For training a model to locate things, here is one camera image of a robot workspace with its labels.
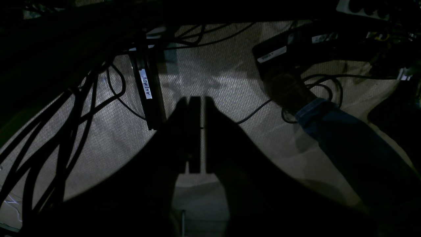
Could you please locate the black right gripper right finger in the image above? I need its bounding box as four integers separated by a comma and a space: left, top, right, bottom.
205, 96, 372, 237

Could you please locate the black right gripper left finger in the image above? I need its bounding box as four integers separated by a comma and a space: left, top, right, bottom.
66, 96, 201, 237

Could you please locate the brown shoe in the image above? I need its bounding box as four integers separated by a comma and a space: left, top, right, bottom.
263, 69, 317, 115

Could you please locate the blue jeans leg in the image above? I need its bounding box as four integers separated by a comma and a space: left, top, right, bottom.
295, 98, 420, 212

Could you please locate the black labelled bar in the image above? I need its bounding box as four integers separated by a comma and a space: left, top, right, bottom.
128, 33, 167, 131

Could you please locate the black labelled power box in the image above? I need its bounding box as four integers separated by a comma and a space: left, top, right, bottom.
252, 27, 376, 79

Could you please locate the black floor cable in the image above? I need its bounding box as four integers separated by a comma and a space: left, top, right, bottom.
106, 63, 342, 125

